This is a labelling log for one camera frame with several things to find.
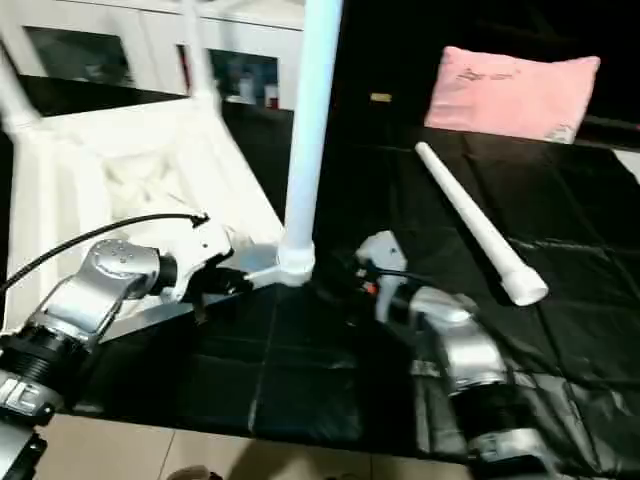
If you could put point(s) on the white glass-door cabinet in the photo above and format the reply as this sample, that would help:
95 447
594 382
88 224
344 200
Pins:
120 40

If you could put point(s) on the black work mat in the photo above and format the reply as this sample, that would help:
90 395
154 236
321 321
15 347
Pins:
560 200

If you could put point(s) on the small yellow label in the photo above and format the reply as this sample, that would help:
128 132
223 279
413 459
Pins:
380 97

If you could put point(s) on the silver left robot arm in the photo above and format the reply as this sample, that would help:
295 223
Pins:
100 285

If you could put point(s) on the pink pillow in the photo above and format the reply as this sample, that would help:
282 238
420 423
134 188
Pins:
515 92

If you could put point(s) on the white plastic table top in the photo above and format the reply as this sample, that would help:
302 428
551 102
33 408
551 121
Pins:
120 170

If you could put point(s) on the white plastic table leg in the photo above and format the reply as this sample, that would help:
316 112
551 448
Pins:
198 50
310 120
15 100
480 225

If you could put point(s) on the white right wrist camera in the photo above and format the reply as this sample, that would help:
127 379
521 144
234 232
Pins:
380 255

